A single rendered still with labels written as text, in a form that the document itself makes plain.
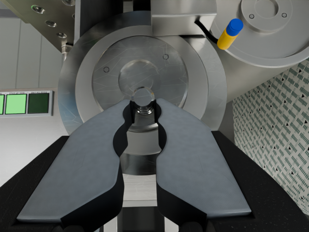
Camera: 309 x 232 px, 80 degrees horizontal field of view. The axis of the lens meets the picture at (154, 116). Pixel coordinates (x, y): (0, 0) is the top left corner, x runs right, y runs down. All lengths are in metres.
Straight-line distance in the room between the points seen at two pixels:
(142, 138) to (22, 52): 2.10
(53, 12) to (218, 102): 0.40
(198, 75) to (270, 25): 0.09
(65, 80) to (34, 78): 1.89
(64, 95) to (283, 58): 0.20
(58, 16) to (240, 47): 0.38
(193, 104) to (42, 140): 0.47
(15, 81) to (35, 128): 1.57
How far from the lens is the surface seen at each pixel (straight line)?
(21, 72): 2.14
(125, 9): 0.65
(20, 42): 2.27
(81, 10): 0.22
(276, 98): 0.31
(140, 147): 0.15
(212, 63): 0.18
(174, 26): 0.17
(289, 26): 0.23
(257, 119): 0.35
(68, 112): 0.17
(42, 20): 0.51
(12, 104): 0.62
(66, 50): 0.58
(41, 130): 0.58
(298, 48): 0.23
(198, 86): 0.16
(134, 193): 0.51
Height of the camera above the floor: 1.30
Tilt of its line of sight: 8 degrees down
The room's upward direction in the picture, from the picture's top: 178 degrees clockwise
